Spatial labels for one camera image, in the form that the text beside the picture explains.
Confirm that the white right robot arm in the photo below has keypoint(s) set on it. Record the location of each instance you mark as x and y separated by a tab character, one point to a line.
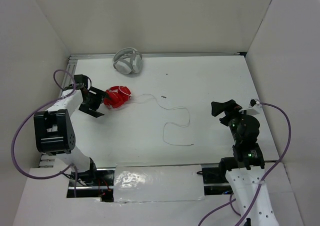
244	171

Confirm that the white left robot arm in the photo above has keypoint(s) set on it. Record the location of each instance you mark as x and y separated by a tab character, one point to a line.
54	132

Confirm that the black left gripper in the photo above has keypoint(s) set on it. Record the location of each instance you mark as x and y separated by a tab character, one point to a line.
90	110

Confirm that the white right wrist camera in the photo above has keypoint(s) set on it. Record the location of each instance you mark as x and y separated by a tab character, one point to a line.
254	108

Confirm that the white grey headphones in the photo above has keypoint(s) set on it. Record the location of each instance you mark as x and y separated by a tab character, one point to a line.
128	61

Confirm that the white taped cover panel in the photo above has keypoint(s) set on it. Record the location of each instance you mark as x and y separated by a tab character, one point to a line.
158	184

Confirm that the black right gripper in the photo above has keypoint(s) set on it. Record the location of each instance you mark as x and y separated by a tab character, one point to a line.
229	105

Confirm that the red headphones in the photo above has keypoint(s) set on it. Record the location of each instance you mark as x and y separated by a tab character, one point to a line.
116	96

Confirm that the aluminium frame rail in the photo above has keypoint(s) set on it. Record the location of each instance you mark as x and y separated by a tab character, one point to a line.
155	55

